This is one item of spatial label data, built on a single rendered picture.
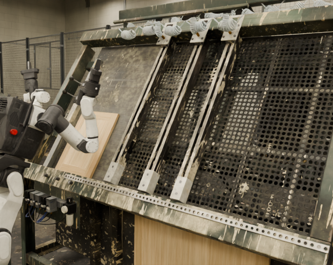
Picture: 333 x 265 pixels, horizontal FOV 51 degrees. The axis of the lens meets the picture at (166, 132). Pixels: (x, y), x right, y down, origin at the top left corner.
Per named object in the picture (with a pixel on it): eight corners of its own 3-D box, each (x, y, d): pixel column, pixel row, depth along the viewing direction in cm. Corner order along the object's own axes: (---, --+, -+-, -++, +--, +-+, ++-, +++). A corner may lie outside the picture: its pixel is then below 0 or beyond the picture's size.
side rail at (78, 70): (33, 165, 277) (22, 160, 269) (91, 52, 311) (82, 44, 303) (38, 166, 273) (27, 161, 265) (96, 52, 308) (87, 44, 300)
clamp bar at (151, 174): (141, 192, 202) (116, 177, 184) (205, 30, 239) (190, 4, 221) (154, 196, 196) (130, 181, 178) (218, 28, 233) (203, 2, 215)
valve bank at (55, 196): (17, 217, 242) (16, 183, 239) (35, 211, 254) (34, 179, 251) (61, 237, 213) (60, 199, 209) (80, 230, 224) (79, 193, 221)
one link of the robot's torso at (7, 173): (-1, 186, 192) (6, 166, 194) (-13, 182, 200) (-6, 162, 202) (19, 191, 202) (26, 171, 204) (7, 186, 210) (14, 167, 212)
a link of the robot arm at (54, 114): (63, 134, 193) (45, 116, 187) (53, 138, 198) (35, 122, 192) (71, 120, 201) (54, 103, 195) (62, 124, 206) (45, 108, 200)
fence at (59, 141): (46, 167, 258) (42, 165, 255) (99, 61, 287) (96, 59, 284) (50, 169, 255) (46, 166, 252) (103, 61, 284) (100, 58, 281)
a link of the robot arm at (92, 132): (99, 119, 207) (102, 150, 211) (92, 117, 215) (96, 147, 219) (81, 121, 201) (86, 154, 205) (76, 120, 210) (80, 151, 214)
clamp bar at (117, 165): (108, 183, 219) (82, 169, 201) (172, 32, 256) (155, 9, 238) (119, 186, 213) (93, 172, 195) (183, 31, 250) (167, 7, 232)
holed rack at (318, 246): (64, 177, 234) (63, 177, 234) (66, 174, 235) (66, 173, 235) (328, 253, 136) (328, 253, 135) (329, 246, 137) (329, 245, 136)
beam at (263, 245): (26, 179, 273) (14, 174, 265) (33, 165, 277) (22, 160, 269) (329, 277, 141) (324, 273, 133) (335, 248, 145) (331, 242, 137)
